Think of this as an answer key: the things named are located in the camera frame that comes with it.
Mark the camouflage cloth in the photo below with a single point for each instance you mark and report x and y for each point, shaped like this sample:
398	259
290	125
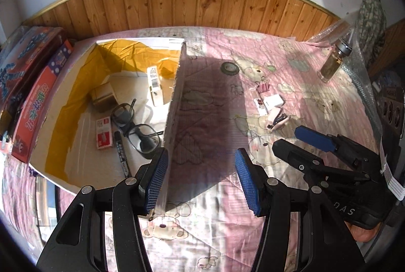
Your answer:
371	18

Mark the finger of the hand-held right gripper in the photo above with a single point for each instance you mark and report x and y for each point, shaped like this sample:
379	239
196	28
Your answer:
294	158
313	137

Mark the small mirror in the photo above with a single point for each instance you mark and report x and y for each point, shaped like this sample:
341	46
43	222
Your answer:
44	205

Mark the person's right hand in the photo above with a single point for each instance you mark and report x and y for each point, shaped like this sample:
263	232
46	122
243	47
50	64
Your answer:
360	232

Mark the small dark reddish clips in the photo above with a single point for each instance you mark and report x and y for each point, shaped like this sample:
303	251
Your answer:
259	103

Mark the pink printed blanket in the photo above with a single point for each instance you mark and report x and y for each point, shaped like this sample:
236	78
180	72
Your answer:
205	227

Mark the dark tape roll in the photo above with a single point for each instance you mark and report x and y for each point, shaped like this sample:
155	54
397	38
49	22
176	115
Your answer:
223	69

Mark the clear bubble wrap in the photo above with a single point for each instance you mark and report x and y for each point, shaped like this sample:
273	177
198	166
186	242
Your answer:
357	82

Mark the pink stapler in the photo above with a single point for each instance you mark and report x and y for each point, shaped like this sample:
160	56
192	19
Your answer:
272	117

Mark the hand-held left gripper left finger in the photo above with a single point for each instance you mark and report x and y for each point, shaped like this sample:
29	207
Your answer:
158	177

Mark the gold tin box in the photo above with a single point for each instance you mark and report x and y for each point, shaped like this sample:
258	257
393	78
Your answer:
102	98

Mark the red printed game box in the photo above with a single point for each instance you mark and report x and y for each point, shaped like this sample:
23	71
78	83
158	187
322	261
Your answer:
34	107

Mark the black marker pen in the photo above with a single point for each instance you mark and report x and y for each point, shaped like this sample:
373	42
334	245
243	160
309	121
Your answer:
120	148

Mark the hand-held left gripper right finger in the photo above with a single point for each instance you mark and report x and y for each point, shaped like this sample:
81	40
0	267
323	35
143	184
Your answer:
248	183

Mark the white barcoded carton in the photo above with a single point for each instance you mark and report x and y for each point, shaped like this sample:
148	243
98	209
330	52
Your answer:
154	82

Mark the black speaker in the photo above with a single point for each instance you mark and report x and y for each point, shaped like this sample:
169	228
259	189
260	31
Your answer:
394	107

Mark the white cardboard box yellow tape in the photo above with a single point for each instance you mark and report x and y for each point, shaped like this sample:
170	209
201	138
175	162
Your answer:
82	132

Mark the black framed glasses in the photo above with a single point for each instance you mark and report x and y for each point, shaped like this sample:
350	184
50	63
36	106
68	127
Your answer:
144	139

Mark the wooden cabinet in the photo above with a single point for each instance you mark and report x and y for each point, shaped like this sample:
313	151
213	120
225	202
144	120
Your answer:
392	44

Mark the blue printed game box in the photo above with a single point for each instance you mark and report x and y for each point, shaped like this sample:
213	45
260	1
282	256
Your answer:
19	63

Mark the red white staples box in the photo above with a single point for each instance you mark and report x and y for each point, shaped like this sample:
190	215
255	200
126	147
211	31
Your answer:
103	132

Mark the white eraser block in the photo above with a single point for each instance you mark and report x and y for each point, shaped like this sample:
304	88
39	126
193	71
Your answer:
273	101

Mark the glass bottle metal cap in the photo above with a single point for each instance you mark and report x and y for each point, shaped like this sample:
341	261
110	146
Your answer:
330	67

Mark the pink binder clips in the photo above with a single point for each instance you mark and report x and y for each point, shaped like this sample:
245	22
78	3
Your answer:
263	89

